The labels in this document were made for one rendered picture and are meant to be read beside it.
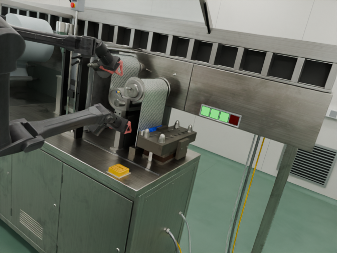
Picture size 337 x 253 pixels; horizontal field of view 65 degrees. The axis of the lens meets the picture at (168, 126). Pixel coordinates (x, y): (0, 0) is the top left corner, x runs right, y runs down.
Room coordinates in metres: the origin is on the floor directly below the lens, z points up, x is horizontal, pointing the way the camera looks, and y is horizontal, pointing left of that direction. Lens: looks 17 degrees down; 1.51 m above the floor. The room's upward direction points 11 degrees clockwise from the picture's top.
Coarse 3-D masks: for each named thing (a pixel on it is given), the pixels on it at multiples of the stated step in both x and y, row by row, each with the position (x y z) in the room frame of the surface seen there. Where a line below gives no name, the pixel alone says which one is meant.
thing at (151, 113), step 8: (144, 104) 1.41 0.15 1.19; (152, 104) 1.48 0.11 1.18; (160, 104) 1.56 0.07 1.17; (144, 112) 1.42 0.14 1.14; (152, 112) 1.49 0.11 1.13; (160, 112) 1.57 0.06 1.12; (144, 120) 1.43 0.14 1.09; (152, 120) 1.51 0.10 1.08; (160, 120) 1.59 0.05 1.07; (144, 128) 1.45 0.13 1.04
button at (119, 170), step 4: (112, 168) 1.12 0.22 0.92; (116, 168) 1.13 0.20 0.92; (120, 168) 1.14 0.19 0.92; (124, 168) 1.14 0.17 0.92; (112, 172) 1.11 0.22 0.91; (116, 172) 1.10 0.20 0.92; (120, 172) 1.10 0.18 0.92; (124, 172) 1.12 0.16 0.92; (128, 172) 1.15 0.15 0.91; (120, 176) 1.10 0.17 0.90
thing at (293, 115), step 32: (160, 64) 1.74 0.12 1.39; (192, 64) 1.63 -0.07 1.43; (192, 96) 1.61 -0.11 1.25; (224, 96) 1.52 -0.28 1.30; (256, 96) 1.43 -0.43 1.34; (288, 96) 1.36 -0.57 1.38; (320, 96) 1.29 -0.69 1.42; (256, 128) 1.41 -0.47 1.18; (288, 128) 1.33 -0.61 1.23; (320, 128) 1.27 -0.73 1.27
